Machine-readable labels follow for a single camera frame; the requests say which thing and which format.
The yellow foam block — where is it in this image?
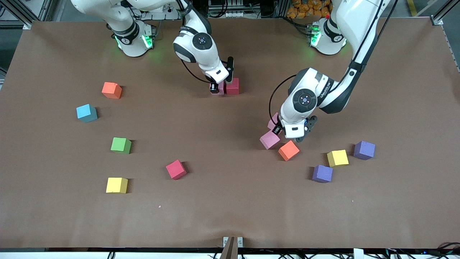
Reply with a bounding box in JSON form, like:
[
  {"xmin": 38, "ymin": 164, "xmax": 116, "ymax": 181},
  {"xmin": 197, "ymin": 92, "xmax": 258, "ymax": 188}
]
[
  {"xmin": 327, "ymin": 150, "xmax": 349, "ymax": 168},
  {"xmin": 106, "ymin": 177, "xmax": 129, "ymax": 194}
]

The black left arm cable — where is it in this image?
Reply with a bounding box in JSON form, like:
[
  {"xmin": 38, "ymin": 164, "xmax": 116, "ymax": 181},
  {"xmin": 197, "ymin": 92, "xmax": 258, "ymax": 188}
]
[{"xmin": 268, "ymin": 0, "xmax": 399, "ymax": 127}]

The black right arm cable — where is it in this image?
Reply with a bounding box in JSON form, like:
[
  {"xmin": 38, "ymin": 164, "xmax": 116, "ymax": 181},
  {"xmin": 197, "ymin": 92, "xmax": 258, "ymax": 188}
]
[{"xmin": 174, "ymin": 0, "xmax": 212, "ymax": 85}]

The black equipment rack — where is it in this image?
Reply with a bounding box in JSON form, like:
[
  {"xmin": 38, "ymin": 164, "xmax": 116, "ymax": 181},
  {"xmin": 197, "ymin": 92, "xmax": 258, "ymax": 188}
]
[{"xmin": 207, "ymin": 0, "xmax": 288, "ymax": 19}]

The purple foam block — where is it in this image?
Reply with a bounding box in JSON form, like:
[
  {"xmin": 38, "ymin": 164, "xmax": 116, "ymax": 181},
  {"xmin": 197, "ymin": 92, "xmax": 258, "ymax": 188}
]
[
  {"xmin": 312, "ymin": 165, "xmax": 334, "ymax": 183},
  {"xmin": 353, "ymin": 141, "xmax": 376, "ymax": 160}
]

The bag of orange objects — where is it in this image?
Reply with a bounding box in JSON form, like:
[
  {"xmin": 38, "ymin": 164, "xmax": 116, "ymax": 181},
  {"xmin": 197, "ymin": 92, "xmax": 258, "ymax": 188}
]
[{"xmin": 286, "ymin": 0, "xmax": 333, "ymax": 19}]

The orange foam block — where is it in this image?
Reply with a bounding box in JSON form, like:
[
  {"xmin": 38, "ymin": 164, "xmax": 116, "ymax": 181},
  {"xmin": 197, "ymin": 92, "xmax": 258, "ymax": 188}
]
[
  {"xmin": 101, "ymin": 82, "xmax": 123, "ymax": 99},
  {"xmin": 278, "ymin": 140, "xmax": 300, "ymax": 162}
]

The green foam block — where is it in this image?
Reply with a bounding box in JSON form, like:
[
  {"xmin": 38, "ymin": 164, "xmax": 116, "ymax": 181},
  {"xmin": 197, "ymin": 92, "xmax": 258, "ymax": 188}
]
[{"xmin": 110, "ymin": 137, "xmax": 132, "ymax": 154}]

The brown table mat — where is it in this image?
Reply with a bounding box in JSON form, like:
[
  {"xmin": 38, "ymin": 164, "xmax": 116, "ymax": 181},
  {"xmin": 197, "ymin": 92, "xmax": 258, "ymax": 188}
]
[{"xmin": 0, "ymin": 18, "xmax": 460, "ymax": 249}]

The aluminium frame profile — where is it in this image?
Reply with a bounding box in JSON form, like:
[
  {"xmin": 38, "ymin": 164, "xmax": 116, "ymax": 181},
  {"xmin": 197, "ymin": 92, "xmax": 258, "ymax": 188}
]
[
  {"xmin": 0, "ymin": 0, "xmax": 54, "ymax": 30},
  {"xmin": 431, "ymin": 0, "xmax": 460, "ymax": 26}
]

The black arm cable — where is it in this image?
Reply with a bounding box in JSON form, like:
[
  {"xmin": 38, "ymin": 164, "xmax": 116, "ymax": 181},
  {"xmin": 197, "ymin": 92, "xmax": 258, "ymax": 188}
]
[
  {"xmin": 174, "ymin": 0, "xmax": 212, "ymax": 85},
  {"xmin": 268, "ymin": 0, "xmax": 399, "ymax": 127}
]

